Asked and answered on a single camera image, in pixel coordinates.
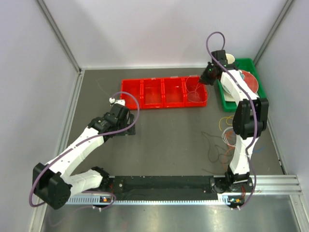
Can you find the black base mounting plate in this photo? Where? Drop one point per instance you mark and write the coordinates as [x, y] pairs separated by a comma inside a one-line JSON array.
[[160, 187]]

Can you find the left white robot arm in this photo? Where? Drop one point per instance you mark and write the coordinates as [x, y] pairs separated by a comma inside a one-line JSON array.
[[54, 182]]

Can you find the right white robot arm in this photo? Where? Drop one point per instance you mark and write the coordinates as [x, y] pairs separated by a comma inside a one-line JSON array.
[[250, 118]]

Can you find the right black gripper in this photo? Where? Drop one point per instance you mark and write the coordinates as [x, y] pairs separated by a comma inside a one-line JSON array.
[[203, 79]]

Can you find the white square board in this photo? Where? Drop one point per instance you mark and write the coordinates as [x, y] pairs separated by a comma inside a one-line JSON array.
[[229, 98]]

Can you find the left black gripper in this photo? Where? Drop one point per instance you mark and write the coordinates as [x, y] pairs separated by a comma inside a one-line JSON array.
[[131, 131]]

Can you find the slotted grey cable duct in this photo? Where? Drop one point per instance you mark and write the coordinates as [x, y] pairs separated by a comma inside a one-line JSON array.
[[105, 200]]

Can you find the dark green paper cup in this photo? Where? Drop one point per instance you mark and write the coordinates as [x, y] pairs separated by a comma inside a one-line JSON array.
[[231, 60]]

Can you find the red round plate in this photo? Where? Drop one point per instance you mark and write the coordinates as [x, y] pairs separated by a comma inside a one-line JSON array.
[[250, 80]]

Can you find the green plastic tray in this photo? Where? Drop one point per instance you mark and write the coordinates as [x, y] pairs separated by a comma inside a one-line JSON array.
[[244, 64]]

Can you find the red bin far left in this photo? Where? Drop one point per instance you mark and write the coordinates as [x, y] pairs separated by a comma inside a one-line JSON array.
[[133, 87]]

